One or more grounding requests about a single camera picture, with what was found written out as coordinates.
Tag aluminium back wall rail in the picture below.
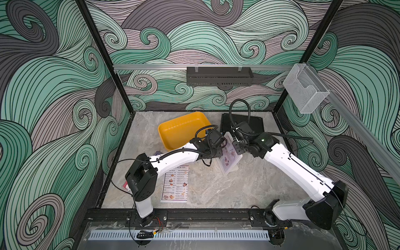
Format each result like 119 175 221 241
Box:
113 64 294 71

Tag clear acrylic wall pocket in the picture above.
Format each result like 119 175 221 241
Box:
283 63 330 114

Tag white slotted cable duct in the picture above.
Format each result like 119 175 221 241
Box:
88 229 270 241

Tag aluminium wall rail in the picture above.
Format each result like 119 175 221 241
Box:
113 64 294 71
312 68 400 183

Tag black ribbed case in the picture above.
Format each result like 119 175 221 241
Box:
220 113 265 134

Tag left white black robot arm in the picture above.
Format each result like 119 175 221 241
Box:
125 125 226 219

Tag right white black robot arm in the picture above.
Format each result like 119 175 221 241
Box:
231 121 349 230

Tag yellow plastic tray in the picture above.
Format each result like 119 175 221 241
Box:
158 111 211 151

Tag aluminium right wall rail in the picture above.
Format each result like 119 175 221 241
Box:
312 68 400 183

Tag black wall-mounted shelf tray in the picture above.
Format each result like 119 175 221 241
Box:
186 67 254 90

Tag pink white plush toy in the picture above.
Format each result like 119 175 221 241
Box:
123 182 130 191

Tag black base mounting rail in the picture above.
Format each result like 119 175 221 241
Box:
85 207 295 228

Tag dim sum menu sheet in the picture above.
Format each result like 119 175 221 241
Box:
161 165 189 203

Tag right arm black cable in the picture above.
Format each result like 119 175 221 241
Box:
229 99 315 157

